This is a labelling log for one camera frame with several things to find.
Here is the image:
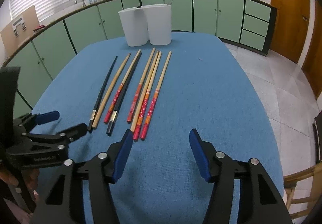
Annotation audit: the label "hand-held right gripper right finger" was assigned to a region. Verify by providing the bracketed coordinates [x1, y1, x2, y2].
[189, 128, 293, 224]

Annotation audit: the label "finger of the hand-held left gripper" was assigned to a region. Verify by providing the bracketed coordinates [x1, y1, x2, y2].
[12, 110, 60, 134]
[23, 123, 88, 150]

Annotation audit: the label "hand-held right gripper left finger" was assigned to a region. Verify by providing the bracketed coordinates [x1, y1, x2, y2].
[30, 129, 134, 224]

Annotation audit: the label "black chopstick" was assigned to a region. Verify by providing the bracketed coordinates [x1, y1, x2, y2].
[106, 52, 143, 136]
[88, 56, 118, 132]

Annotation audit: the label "red floral chopstick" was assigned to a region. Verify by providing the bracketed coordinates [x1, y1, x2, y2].
[104, 49, 141, 124]
[140, 51, 172, 141]
[133, 51, 162, 142]

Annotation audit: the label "plain wooden chopstick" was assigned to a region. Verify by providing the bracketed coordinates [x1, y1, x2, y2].
[92, 53, 132, 129]
[130, 50, 160, 132]

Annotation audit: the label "red white-striped chopstick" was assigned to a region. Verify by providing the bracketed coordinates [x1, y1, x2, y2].
[126, 48, 156, 124]

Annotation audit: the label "white plastic container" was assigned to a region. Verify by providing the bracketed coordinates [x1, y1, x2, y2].
[118, 7, 149, 47]
[143, 4, 173, 46]

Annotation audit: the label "person's left hand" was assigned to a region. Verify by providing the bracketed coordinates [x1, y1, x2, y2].
[0, 169, 39, 193]

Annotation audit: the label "blue tablecloth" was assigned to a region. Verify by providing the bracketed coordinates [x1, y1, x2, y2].
[31, 31, 286, 224]

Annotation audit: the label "wooden chair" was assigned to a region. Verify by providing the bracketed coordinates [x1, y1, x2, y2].
[283, 111, 322, 212]

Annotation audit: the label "green cabinet drawer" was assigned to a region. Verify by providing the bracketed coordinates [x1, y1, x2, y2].
[240, 30, 266, 51]
[245, 0, 271, 17]
[243, 15, 269, 35]

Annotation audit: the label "wooden door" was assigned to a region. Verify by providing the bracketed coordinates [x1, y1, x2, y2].
[300, 0, 322, 100]
[268, 0, 317, 64]

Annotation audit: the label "green kitchen counter cabinets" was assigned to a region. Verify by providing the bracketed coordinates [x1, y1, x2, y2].
[0, 0, 277, 119]

